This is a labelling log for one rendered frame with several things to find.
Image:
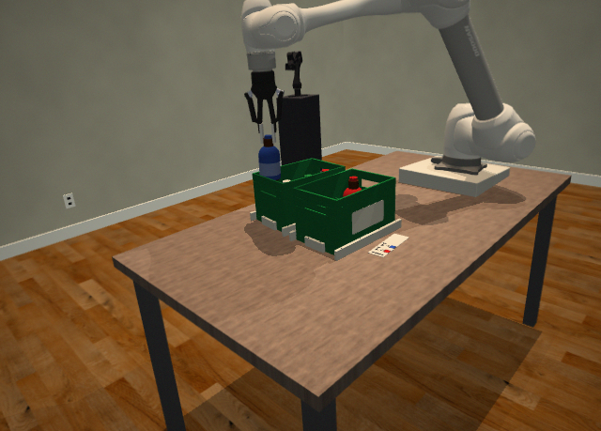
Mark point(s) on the green crate with dividers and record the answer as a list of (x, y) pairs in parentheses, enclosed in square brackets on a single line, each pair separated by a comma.
[(275, 199), (322, 213)]

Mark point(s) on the cream paper strip with colored squares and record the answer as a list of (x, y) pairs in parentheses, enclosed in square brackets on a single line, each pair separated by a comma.
[(388, 245)]

